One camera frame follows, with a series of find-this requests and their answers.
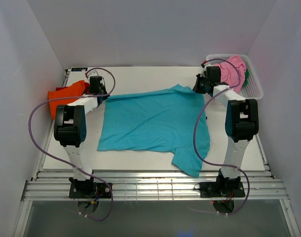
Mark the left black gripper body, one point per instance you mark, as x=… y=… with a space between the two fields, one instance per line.
x=103 y=91

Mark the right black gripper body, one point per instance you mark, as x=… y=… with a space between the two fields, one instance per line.
x=205 y=81

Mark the turquoise t shirt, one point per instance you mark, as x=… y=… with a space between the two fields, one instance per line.
x=168 y=120

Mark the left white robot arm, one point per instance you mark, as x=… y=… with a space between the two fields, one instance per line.
x=70 y=131

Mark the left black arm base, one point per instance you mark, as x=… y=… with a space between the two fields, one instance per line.
x=89 y=189

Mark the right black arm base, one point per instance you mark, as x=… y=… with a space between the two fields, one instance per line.
x=213 y=190

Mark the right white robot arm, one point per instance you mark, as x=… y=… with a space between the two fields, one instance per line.
x=241 y=125

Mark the folded red t shirt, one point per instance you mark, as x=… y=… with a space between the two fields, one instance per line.
x=75 y=86

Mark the folded orange t shirt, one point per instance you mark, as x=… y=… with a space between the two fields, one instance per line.
x=62 y=94

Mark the blue table label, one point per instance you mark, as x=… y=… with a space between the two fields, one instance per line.
x=79 y=69

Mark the pink t shirt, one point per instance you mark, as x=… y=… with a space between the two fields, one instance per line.
x=229 y=74

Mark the green t shirt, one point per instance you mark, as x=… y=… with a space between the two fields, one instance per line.
x=246 y=77

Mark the white plastic basket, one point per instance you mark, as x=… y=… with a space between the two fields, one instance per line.
x=253 y=88

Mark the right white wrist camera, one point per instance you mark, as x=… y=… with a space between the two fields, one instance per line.
x=204 y=66

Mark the aluminium front rail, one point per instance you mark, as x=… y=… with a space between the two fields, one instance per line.
x=158 y=186

